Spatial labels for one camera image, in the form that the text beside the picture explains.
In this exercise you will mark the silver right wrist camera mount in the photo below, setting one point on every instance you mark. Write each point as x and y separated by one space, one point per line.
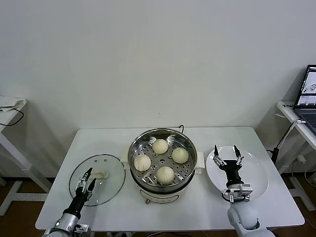
240 191

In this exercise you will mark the white side table with laptop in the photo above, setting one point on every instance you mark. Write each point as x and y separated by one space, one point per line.
286 108

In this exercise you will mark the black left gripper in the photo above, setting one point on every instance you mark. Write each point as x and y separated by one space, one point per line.
77 202

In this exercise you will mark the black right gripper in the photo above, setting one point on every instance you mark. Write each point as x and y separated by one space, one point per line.
232 170

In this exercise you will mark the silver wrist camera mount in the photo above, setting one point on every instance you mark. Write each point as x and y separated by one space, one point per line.
82 228
240 191

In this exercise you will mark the grey open laptop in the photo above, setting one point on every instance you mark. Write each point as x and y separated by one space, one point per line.
308 116

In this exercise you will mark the black power adapter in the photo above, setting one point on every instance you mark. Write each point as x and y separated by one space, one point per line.
275 154

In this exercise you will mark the white round plate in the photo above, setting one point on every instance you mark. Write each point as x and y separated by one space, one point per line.
256 172

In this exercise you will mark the white steamed baozi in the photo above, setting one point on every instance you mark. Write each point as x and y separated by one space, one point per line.
166 174
160 146
142 163
180 155

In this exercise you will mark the round glass pot lid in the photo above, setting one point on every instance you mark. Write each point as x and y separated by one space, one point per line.
111 182

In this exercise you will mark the perforated stainless steel steamer basket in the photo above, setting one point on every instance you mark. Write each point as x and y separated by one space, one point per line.
187 148

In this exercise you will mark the white electric cooker pot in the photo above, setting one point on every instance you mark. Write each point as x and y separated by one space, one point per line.
160 197

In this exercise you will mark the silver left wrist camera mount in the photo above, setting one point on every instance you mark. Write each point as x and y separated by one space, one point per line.
82 228

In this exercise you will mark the white charger plug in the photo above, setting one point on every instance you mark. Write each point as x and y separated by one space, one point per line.
301 158

